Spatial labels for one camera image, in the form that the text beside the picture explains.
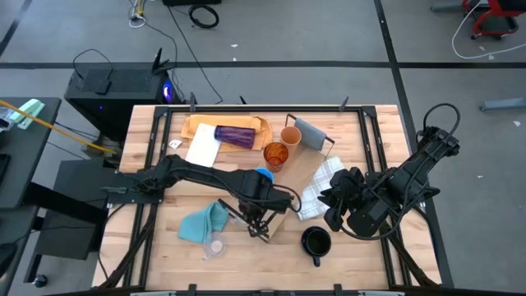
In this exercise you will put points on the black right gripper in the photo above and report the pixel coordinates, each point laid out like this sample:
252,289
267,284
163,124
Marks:
349,185

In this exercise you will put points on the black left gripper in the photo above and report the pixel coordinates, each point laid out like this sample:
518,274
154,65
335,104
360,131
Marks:
267,201

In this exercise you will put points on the blue mug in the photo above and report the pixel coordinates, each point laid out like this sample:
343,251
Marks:
267,174

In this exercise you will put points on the dark speckled enamel mug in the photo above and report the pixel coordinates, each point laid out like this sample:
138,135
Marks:
316,261

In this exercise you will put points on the orange translucent tumbler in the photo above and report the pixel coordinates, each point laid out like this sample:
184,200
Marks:
275,158

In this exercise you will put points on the peach plastic cup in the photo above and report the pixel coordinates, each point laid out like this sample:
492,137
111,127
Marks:
291,137

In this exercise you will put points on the purple translucent tumbler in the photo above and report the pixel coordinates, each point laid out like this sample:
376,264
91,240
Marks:
234,137

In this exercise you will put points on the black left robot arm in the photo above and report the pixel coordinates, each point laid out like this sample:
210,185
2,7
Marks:
205,177

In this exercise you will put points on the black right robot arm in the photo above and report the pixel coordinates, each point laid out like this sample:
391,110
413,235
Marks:
411,177

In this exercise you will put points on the white plaid cloth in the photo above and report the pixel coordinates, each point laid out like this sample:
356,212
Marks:
324,181

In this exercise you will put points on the teal cloth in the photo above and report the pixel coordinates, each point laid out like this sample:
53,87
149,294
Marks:
197,226

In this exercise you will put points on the grey folded cloth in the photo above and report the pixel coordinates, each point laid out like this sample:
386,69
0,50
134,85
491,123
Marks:
310,133

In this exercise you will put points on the white folded napkin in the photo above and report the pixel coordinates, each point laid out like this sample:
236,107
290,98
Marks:
203,146

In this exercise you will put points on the small white paper tag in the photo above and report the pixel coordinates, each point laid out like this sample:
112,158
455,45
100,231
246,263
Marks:
175,144

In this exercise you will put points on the mustard yellow cloth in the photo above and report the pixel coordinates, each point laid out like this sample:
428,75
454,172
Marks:
193,123

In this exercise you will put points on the black floor stand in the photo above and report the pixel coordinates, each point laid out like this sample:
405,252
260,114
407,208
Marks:
70,230

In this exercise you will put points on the black computer tower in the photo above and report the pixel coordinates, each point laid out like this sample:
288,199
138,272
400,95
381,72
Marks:
115,94

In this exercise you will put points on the grey metal floor bar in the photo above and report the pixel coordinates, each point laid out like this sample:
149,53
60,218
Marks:
503,103

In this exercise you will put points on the black caster wheel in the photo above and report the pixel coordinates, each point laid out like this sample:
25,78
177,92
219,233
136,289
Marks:
40,281

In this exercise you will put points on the red cart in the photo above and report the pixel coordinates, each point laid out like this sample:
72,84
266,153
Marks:
493,29

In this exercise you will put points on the black desk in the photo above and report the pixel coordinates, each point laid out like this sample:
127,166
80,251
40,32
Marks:
29,164

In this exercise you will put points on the mint green stapler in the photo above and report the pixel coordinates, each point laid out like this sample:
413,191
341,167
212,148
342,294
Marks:
26,112

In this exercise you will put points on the wooden shelf with black frame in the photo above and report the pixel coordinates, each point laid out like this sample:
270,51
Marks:
300,172

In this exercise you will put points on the black metal table frame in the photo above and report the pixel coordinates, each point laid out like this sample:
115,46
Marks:
267,109

